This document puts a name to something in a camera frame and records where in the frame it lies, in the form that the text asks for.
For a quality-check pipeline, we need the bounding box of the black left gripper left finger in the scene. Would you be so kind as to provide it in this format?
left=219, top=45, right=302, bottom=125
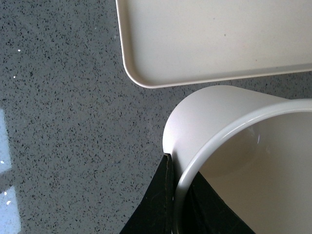
left=121, top=154, right=175, bottom=234

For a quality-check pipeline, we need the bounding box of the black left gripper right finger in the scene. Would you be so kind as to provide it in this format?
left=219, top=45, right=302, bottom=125
left=189, top=173, right=254, bottom=234

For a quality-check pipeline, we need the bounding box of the white smiley mug black handle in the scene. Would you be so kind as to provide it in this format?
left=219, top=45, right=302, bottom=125
left=163, top=86, right=312, bottom=234

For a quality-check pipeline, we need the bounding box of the cream rectangular tray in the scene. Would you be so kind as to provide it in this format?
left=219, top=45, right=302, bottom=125
left=116, top=0, right=312, bottom=88

